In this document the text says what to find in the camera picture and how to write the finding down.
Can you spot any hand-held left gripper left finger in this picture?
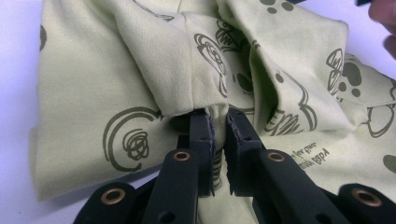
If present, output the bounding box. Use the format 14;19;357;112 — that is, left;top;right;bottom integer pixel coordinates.
141;108;217;224

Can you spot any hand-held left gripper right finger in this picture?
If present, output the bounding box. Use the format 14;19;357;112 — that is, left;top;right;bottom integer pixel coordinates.
224;108;351;224

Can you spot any yellow-green printed garment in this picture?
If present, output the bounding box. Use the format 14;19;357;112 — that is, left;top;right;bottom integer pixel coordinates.
29;0;396;224

